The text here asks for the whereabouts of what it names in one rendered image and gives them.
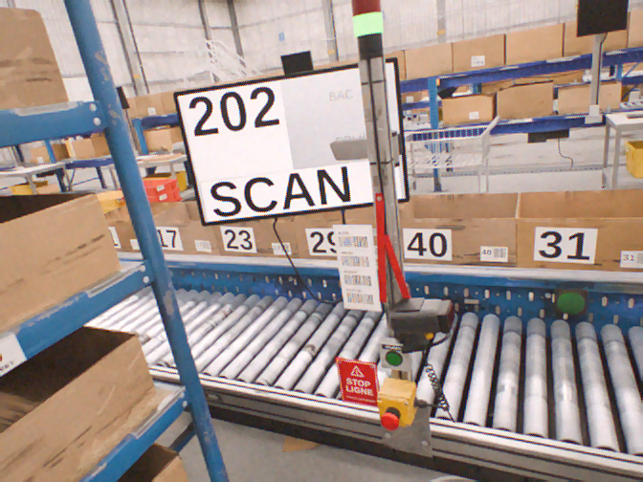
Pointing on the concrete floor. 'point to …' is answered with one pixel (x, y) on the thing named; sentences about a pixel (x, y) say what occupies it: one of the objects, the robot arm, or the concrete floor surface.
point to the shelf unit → (30, 339)
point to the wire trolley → (454, 153)
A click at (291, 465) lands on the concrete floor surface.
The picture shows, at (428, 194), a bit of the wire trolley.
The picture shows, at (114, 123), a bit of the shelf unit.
